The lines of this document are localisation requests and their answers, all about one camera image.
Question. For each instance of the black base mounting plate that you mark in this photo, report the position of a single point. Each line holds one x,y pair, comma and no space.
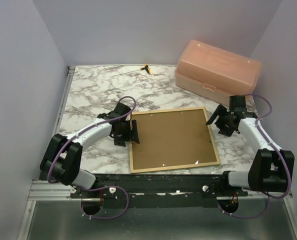
115,191

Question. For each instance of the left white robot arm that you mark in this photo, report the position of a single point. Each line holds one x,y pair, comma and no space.
62,160

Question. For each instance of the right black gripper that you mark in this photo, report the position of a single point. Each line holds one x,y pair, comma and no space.
220,110

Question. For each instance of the wooden picture frame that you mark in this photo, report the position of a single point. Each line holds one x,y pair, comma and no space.
173,140

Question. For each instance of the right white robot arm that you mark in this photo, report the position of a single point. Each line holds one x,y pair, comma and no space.
272,168

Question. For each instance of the pink translucent plastic box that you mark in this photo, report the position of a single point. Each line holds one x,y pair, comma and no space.
215,73

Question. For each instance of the aluminium rail left side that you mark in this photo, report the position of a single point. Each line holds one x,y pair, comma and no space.
61,110

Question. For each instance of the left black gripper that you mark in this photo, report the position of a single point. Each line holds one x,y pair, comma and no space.
132,135

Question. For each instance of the yellow black hex key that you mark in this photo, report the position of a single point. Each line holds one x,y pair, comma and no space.
144,68

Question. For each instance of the brown frame backing board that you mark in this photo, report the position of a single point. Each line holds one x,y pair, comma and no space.
173,140

